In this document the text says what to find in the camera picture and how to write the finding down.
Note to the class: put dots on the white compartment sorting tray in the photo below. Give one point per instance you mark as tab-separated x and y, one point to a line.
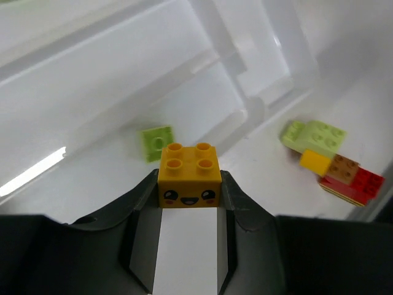
72	111

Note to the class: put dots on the red lego brick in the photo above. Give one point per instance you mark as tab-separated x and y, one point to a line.
363	188

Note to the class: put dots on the yellow lego brick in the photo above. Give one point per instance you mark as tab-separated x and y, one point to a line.
317	163

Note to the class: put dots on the brown 2x2 lego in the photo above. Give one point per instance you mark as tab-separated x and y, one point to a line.
342	169

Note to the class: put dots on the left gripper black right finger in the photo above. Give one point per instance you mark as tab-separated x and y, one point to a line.
258	253

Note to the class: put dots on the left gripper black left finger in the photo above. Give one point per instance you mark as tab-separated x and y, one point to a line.
112	250

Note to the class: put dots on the pale green 2x2 lego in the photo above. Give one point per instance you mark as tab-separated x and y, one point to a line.
321	138

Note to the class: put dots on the orange face lego brick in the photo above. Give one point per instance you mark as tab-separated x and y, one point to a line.
189	176

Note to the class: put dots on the pale green sloped lego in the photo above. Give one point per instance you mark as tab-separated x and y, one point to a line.
290	134

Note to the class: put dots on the pale green lego end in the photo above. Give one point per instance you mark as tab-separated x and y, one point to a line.
153	140

